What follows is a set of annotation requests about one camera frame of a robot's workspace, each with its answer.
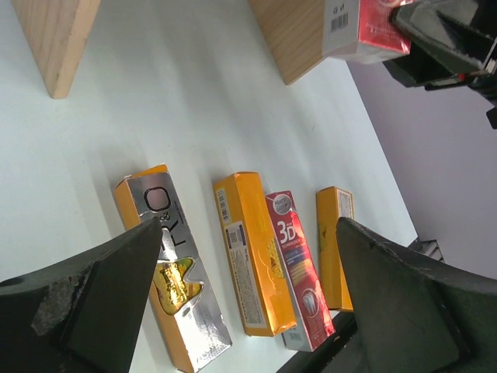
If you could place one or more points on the wooden two-tier shelf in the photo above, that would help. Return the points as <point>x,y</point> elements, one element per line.
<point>57,32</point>

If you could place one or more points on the aluminium frame rail right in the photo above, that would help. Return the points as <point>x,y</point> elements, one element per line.
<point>430,248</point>

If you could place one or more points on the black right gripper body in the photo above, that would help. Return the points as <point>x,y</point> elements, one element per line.
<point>421,69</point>

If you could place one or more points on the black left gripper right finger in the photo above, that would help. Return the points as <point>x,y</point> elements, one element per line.
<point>414,313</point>

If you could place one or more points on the plain yellow toothpaste box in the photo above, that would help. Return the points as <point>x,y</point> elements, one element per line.
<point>261,288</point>

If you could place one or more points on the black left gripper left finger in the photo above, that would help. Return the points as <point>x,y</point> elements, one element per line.
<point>82,314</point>

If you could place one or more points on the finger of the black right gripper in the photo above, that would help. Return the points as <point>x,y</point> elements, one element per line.
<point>461,28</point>

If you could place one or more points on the silver yellow toothpaste box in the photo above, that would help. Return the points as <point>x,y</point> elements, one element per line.
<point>181,294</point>

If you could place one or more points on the red 3D toothpaste box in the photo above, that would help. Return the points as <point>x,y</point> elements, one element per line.
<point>361,31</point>
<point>314,321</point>

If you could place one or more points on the yellow toothpaste box with barcode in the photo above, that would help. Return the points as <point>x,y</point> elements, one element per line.
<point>332,204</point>

